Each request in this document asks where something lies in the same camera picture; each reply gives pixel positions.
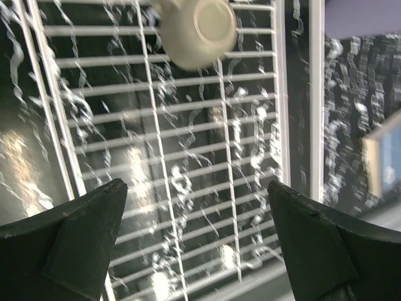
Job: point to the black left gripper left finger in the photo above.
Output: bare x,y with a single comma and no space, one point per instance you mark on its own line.
63,253

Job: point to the beige ceramic mug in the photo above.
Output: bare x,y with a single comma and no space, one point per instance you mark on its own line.
196,33

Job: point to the light blue paperback book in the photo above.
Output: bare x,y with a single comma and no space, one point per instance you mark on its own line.
381,148

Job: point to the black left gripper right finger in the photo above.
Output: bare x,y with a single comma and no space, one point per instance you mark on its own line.
330,255

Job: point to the white wire dish rack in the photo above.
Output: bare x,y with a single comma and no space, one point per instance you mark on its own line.
197,149

